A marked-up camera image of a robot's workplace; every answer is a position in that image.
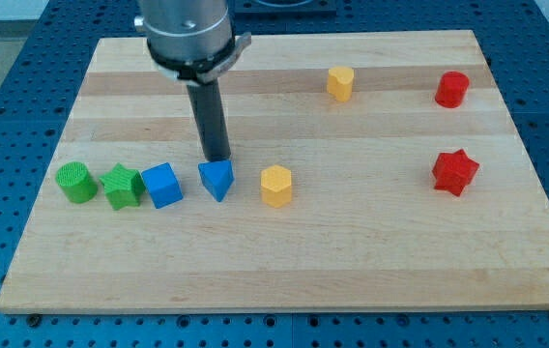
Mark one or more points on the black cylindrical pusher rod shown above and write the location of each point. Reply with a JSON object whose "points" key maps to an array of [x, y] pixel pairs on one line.
{"points": [[209, 117]]}

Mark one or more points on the blue triangle block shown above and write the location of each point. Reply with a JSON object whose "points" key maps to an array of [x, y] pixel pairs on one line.
{"points": [[217, 177]]}

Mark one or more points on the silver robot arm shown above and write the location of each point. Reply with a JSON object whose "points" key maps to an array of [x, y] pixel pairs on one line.
{"points": [[194, 42]]}

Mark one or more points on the blue cube block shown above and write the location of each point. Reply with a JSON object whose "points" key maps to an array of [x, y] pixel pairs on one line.
{"points": [[162, 185]]}

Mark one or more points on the yellow hexagon block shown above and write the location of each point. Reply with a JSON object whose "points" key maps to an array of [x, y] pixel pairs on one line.
{"points": [[276, 186]]}

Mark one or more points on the green star block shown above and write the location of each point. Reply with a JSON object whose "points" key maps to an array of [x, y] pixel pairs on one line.
{"points": [[122, 187]]}

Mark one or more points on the yellow heart block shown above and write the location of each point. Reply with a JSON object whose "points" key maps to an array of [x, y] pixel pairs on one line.
{"points": [[340, 83]]}

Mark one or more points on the green cylinder block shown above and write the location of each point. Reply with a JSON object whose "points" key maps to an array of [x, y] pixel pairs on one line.
{"points": [[76, 182]]}

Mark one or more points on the wooden board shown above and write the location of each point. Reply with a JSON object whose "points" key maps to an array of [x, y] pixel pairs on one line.
{"points": [[365, 230]]}

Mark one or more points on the red cylinder block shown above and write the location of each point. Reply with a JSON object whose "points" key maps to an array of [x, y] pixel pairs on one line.
{"points": [[452, 89]]}

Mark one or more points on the red star block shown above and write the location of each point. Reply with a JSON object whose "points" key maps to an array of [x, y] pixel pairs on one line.
{"points": [[454, 171]]}

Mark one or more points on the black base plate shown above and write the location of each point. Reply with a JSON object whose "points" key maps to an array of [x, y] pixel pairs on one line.
{"points": [[284, 7]]}

